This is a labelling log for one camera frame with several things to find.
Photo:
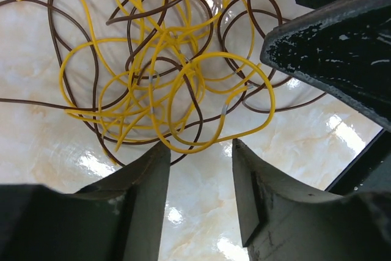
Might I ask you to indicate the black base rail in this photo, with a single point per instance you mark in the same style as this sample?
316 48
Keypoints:
369 171

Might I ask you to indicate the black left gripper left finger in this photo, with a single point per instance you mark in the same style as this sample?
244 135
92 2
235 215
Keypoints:
119 217

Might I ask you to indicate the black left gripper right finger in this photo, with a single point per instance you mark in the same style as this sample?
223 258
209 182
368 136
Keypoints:
281 218

